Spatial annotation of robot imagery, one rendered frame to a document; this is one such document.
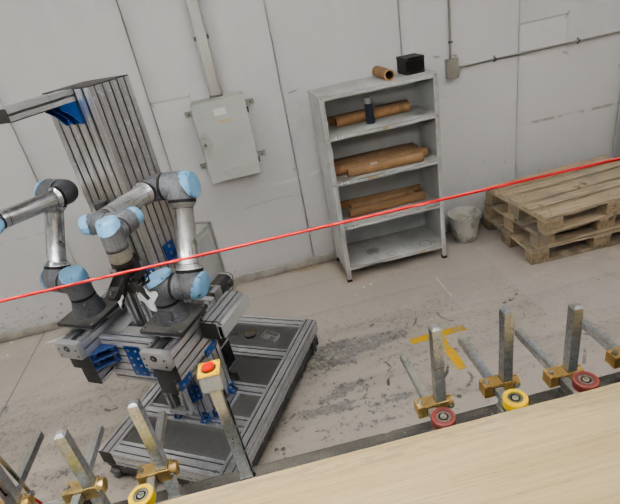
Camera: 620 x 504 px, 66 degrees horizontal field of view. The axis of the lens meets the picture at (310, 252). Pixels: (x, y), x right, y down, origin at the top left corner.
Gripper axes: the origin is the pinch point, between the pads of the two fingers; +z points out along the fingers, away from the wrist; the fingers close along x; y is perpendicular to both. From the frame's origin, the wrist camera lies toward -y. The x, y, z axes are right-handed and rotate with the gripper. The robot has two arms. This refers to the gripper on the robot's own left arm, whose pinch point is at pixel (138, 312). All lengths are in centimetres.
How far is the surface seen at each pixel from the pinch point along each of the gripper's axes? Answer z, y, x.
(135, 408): 16.8, -26.7, -12.3
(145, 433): 27.9, -27.0, -11.8
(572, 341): 35, 44, -142
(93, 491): 47, -39, 9
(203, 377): 9.9, -17.0, -33.9
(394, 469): 42, -14, -89
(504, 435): 42, 4, -120
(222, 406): 24.7, -14.5, -34.9
